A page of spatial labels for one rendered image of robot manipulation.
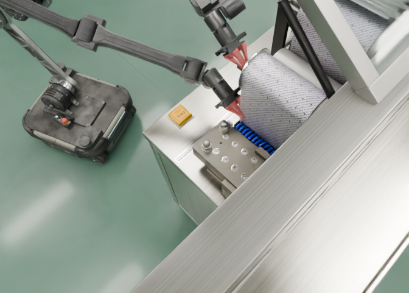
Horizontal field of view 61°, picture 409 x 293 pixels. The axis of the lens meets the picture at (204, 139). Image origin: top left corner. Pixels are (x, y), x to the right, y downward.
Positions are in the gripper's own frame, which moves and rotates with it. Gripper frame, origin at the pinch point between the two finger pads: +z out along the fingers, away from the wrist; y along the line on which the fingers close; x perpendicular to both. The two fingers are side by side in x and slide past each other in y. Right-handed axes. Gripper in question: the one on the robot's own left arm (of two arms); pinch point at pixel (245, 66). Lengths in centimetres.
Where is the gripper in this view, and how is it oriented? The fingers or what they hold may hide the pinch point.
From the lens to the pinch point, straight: 115.0
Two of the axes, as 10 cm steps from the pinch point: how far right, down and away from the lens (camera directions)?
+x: 3.9, -0.2, -9.2
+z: 5.8, 7.8, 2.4
